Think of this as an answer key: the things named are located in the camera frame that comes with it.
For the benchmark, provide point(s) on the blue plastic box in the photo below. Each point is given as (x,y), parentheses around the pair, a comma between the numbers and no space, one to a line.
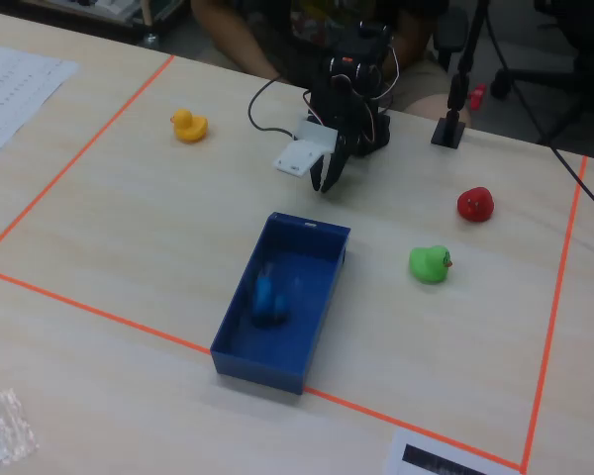
(277,366)

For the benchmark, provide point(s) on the yellow rubber duck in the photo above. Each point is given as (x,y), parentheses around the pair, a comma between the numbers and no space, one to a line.
(189,126)

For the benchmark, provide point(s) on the black camera stand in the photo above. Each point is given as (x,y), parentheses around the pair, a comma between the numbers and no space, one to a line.
(448,133)

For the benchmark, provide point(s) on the dark office chair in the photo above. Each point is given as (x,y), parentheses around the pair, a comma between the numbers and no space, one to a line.
(450,34)

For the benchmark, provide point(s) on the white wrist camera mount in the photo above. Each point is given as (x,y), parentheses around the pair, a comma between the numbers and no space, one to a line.
(302,148)

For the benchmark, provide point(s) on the printed white paper sheet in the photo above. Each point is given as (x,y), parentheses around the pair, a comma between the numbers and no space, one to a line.
(10,94)

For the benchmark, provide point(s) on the orange tape strip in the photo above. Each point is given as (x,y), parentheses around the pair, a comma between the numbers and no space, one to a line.
(94,311)
(555,312)
(76,158)

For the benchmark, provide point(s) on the seated person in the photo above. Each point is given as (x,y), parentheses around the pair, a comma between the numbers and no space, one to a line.
(242,39)

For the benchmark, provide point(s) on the blue rubber duck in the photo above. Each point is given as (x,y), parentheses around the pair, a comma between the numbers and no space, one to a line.
(269,297)

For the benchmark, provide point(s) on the clear plastic bag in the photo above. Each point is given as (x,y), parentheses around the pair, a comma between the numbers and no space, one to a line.
(2,430)

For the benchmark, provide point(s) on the green rubber duck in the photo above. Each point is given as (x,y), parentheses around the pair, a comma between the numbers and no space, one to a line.
(425,267)

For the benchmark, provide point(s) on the white paper with black bar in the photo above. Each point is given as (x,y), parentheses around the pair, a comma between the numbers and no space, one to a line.
(425,457)

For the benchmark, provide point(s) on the black office chair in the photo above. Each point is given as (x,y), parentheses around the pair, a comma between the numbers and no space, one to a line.
(589,29)

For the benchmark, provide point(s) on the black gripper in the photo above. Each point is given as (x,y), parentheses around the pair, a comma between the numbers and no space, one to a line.
(338,154)

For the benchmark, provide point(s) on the red rubber duck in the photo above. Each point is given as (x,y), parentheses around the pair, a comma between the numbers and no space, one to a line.
(475,204)

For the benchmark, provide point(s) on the red clamp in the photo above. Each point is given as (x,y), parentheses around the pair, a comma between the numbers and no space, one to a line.
(477,96)

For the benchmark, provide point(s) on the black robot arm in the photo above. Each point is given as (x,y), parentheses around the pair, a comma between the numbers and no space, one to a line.
(364,59)

